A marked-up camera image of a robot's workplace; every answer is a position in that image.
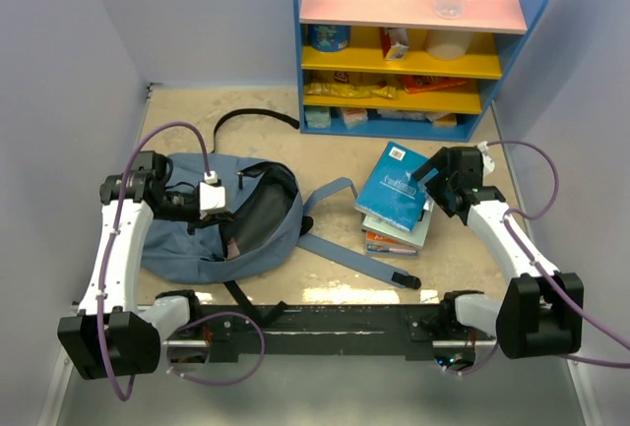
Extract blue student backpack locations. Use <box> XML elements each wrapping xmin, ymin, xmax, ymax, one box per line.
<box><xmin>142</xmin><ymin>152</ymin><xmax>421</xmax><ymax>327</ymax></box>

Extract white round container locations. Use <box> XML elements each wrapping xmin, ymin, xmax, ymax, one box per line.
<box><xmin>425</xmin><ymin>30</ymin><xmax>474</xmax><ymax>61</ymax></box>

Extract aluminium rail frame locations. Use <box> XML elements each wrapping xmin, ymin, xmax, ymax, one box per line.
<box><xmin>51</xmin><ymin>111</ymin><xmax>587</xmax><ymax>395</ymax></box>

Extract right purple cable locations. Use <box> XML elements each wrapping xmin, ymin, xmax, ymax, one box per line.
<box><xmin>442</xmin><ymin>139</ymin><xmax>630</xmax><ymax>376</ymax></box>

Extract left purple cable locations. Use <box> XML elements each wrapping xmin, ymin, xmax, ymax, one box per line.
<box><xmin>95</xmin><ymin>121</ymin><xmax>267</xmax><ymax>402</ymax></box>

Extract red white carton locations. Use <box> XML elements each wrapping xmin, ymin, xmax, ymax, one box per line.
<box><xmin>380</xmin><ymin>28</ymin><xmax>410</xmax><ymax>61</ymax></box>

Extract blue shelf unit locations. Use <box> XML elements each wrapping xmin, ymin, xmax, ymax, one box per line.
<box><xmin>293</xmin><ymin>0</ymin><xmax>549</xmax><ymax>142</ymax></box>

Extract yellow sponge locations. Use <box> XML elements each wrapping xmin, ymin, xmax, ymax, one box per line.
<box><xmin>432</xmin><ymin>113</ymin><xmax>458</xmax><ymax>129</ymax></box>

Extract blue round tin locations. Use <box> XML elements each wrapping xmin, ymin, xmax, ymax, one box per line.
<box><xmin>307</xmin><ymin>25</ymin><xmax>351</xmax><ymax>52</ymax></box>

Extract red snack packet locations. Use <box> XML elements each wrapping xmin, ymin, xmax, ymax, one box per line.
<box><xmin>400</xmin><ymin>75</ymin><xmax>469</xmax><ymax>94</ymax></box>

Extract orange book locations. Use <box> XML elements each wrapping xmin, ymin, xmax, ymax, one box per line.
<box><xmin>365</xmin><ymin>231</ymin><xmax>418</xmax><ymax>258</ymax></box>

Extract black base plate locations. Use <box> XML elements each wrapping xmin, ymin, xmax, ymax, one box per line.
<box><xmin>161</xmin><ymin>303</ymin><xmax>498</xmax><ymax>366</ymax></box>

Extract teal book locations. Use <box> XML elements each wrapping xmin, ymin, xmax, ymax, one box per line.
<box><xmin>362</xmin><ymin>201</ymin><xmax>433</xmax><ymax>249</ymax></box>

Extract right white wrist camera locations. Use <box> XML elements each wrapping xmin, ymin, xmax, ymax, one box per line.
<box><xmin>476</xmin><ymin>141</ymin><xmax>495</xmax><ymax>176</ymax></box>

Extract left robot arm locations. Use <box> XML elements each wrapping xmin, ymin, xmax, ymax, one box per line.
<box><xmin>57</xmin><ymin>152</ymin><xmax>230</xmax><ymax>380</ymax></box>

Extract white tissue pack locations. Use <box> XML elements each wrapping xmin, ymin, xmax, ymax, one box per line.
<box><xmin>338</xmin><ymin>107</ymin><xmax>369</xmax><ymax>129</ymax></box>

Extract pink cover book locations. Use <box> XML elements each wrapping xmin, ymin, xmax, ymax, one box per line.
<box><xmin>355</xmin><ymin>142</ymin><xmax>428</xmax><ymax>232</ymax></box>

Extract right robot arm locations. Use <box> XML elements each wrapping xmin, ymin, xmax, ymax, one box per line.
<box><xmin>413</xmin><ymin>145</ymin><xmax>584</xmax><ymax>359</ymax></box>

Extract purple cable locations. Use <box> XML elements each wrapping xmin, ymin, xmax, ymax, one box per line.
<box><xmin>95</xmin><ymin>121</ymin><xmax>267</xmax><ymax>402</ymax></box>
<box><xmin>442</xmin><ymin>139</ymin><xmax>630</xmax><ymax>376</ymax></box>

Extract yellow snack bag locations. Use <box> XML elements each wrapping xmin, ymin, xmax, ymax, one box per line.
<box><xmin>304</xmin><ymin>71</ymin><xmax>398</xmax><ymax>99</ymax></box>

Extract teal tissue pack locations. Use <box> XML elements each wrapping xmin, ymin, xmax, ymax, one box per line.
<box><xmin>304</xmin><ymin>106</ymin><xmax>332</xmax><ymax>129</ymax></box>

